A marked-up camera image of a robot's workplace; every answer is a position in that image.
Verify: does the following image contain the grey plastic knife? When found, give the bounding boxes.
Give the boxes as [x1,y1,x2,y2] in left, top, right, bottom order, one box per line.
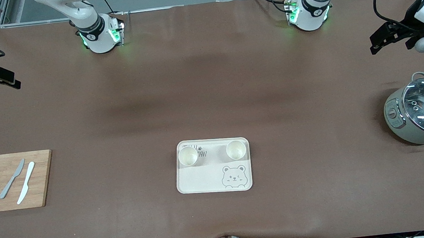
[0,158,29,200]

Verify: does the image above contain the cream bear print tray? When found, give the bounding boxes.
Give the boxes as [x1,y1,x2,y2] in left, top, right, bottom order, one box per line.
[172,135,254,197]

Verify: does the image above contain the brown table mat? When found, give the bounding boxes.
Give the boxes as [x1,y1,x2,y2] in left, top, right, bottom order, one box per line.
[0,0,424,238]

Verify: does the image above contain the black right base cable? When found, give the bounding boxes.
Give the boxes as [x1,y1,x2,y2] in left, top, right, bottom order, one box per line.
[98,0,127,18]

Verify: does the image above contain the grey-green electric pot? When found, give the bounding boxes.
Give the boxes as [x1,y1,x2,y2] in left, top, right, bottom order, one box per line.
[380,71,424,152]

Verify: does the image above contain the white IKEA cup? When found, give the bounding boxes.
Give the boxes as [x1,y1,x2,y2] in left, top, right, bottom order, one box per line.
[177,144,200,168]
[225,139,248,161]

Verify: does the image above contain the black left base cables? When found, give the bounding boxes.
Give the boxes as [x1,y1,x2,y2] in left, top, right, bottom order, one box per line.
[249,0,292,17]

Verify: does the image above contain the wooden cutting board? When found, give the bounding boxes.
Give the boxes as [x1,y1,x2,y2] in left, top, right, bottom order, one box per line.
[0,149,57,212]

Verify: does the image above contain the white plastic knife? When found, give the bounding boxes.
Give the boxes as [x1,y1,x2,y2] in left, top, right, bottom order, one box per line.
[13,161,39,205]

